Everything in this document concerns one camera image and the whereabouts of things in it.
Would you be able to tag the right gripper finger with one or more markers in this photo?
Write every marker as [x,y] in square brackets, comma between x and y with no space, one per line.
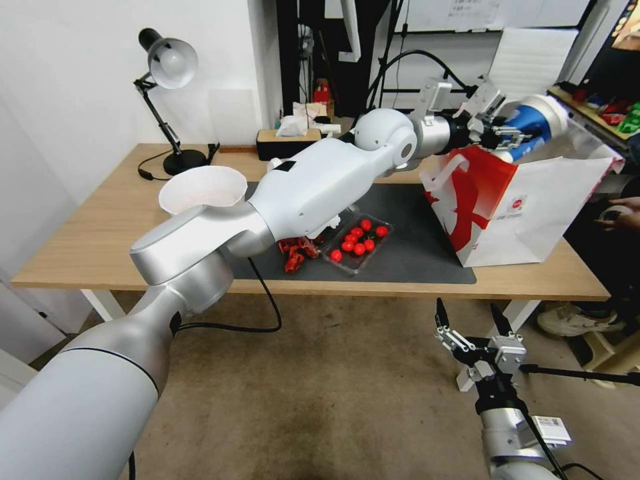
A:
[447,332]
[502,322]

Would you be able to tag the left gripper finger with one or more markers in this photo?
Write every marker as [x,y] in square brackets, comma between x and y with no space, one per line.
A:
[506,121]
[515,139]

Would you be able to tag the white and red delivery bag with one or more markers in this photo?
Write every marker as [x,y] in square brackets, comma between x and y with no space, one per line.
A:
[540,210]

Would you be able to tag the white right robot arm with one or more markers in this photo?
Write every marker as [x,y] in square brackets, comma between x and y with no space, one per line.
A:
[505,432]

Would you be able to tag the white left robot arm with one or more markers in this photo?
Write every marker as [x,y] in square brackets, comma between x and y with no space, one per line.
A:
[320,185]

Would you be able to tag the clear plastic takeout box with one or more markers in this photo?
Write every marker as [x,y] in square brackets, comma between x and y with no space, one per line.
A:
[377,252]

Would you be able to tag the crumpled white plastic bag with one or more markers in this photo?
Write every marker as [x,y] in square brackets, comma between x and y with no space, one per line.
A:
[311,111]

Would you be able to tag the black tissue box wooden lid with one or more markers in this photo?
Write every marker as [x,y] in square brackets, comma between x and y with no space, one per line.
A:
[270,146]

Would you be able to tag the blue and white paper cup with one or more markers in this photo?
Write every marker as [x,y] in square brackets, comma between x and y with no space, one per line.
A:
[545,117]

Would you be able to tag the white foam board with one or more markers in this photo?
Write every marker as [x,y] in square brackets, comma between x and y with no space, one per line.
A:
[535,60]

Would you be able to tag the person's white shoe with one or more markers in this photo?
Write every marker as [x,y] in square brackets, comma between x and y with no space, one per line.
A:
[575,321]

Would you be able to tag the black tripod rod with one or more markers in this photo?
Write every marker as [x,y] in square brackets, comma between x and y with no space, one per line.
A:
[585,373]

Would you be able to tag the black table mat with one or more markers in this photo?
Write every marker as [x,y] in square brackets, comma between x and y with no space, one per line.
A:
[415,240]

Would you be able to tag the red cherry tomato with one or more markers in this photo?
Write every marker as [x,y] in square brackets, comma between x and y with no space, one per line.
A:
[369,245]
[357,232]
[347,246]
[381,231]
[359,249]
[366,225]
[350,239]
[336,256]

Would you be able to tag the green toy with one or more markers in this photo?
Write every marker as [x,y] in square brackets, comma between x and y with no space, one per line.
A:
[631,120]

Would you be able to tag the red plastic crayfish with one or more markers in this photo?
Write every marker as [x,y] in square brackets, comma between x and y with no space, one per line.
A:
[300,246]
[294,263]

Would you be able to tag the white tissue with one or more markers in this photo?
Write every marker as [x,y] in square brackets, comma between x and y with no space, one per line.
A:
[290,127]

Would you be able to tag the white paper bowl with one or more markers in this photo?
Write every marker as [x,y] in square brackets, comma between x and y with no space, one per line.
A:
[200,190]

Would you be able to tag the black desk lamp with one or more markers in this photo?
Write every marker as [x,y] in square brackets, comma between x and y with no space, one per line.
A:
[175,62]

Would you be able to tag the wooden table white legs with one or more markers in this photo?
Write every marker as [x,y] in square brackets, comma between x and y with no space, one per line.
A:
[100,225]

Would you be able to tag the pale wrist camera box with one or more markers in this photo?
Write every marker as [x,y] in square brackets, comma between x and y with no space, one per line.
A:
[509,354]
[486,97]

